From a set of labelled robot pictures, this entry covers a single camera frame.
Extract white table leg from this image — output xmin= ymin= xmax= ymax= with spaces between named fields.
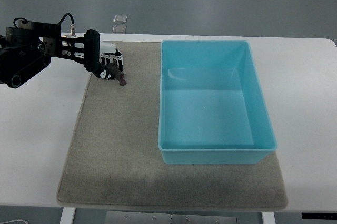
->
xmin=60 ymin=207 xmax=76 ymax=224
xmin=261 ymin=212 xmax=276 ymax=224

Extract white table leg left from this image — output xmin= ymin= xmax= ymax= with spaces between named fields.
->
xmin=60 ymin=207 xmax=76 ymax=224

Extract black table control panel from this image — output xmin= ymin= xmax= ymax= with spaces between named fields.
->
xmin=302 ymin=212 xmax=337 ymax=220

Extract upper floor socket plate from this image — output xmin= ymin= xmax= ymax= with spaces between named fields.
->
xmin=113 ymin=15 xmax=127 ymax=23

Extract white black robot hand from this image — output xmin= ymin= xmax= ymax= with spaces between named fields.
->
xmin=94 ymin=42 xmax=123 ymax=79

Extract floor socket plate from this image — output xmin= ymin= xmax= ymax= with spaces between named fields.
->
xmin=112 ymin=25 xmax=127 ymax=34
xmin=113 ymin=15 xmax=127 ymax=23

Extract blue plastic box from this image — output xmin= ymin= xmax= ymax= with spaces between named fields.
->
xmin=158 ymin=40 xmax=277 ymax=165

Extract lower floor socket plate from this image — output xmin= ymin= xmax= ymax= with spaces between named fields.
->
xmin=112 ymin=25 xmax=127 ymax=34

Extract white table leg right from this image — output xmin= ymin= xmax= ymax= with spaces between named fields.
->
xmin=261 ymin=212 xmax=276 ymax=224

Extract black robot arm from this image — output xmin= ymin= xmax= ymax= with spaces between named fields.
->
xmin=1 ymin=17 xmax=104 ymax=88

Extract grey felt mat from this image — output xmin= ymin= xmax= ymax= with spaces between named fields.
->
xmin=57 ymin=42 xmax=288 ymax=211

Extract white cable on floor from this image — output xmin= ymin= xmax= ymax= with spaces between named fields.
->
xmin=0 ymin=218 xmax=27 ymax=224

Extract metal table crossbar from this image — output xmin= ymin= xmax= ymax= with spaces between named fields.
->
xmin=105 ymin=211 xmax=237 ymax=224

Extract brown toy hippo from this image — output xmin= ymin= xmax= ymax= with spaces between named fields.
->
xmin=103 ymin=63 xmax=126 ymax=86

